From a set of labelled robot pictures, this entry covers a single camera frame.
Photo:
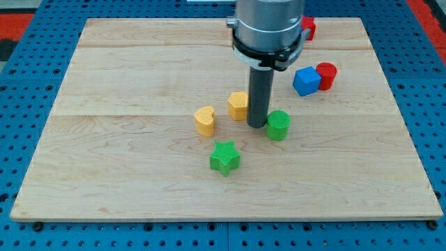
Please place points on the green cylinder block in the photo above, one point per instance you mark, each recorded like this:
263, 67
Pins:
277, 126

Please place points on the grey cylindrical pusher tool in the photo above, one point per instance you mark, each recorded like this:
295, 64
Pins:
260, 86

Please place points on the red block behind arm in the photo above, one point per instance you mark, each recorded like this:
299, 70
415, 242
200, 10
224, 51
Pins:
309, 23

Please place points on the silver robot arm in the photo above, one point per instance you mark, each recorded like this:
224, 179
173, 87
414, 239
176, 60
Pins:
267, 34

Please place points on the yellow heart block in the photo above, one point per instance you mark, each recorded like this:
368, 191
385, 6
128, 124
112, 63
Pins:
204, 119

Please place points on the yellow pentagon block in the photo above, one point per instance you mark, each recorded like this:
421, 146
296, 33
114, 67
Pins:
237, 105

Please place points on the green star block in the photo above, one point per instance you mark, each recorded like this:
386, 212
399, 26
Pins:
225, 157

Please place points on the wooden board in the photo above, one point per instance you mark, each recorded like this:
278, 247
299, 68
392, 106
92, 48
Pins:
120, 143

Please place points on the blue cube block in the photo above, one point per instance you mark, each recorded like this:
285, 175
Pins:
306, 81

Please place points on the red cylinder block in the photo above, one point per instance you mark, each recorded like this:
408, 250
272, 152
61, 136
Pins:
328, 72

